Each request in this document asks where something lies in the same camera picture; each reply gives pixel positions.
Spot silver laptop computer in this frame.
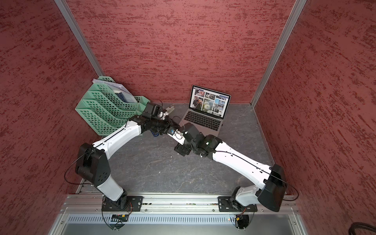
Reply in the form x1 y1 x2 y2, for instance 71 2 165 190
179 85 231 137

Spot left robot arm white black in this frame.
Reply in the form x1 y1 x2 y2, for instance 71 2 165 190
75 102 185 211

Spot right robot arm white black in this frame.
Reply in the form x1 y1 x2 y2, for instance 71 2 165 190
167 124 287 212

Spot black beige stapler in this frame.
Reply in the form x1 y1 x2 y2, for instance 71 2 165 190
164 105 175 116

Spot papers in organizer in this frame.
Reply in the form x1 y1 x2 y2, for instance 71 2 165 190
92 76 137 103

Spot green plastic file organizer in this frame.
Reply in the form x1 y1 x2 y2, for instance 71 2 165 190
75 83 150 136

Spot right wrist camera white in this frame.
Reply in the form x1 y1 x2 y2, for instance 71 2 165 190
167 127 185 145

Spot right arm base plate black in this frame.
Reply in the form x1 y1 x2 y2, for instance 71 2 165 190
217 196 258 213

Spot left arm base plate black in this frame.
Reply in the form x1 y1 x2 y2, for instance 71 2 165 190
101 196 144 213

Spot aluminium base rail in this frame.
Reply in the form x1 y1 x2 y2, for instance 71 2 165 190
60 193 300 214

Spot left aluminium corner post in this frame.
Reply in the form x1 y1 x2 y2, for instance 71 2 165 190
54 0 105 76

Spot aluminium corner post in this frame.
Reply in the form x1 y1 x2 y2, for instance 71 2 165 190
54 0 105 76
250 0 307 107

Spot right aluminium corner post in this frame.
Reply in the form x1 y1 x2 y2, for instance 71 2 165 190
250 0 307 107

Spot black cable bottom right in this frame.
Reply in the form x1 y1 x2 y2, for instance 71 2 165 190
348 222 376 235

